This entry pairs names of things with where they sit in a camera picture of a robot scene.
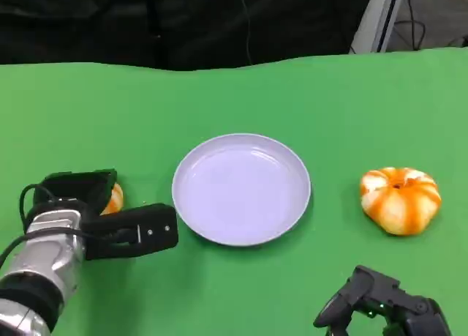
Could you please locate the black looped floor cable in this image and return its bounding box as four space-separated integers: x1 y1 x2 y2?
394 2 429 52

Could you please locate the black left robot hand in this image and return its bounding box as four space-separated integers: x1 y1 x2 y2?
31 168 118 220

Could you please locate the orange and white bread roll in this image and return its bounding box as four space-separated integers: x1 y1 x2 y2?
99 182 124 216
360 166 442 236

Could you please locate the green table cloth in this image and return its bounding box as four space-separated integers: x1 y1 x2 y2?
0 45 468 336

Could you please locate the lilac plate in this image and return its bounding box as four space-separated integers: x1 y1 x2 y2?
171 132 313 247

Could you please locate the white metal frame post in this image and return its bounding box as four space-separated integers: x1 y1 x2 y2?
348 0 405 55

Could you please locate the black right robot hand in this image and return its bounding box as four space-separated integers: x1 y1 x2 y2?
313 265 453 336

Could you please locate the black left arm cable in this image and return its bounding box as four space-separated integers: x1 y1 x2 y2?
0 183 87 269

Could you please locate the black backdrop curtain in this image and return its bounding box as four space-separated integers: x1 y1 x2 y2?
0 0 377 72

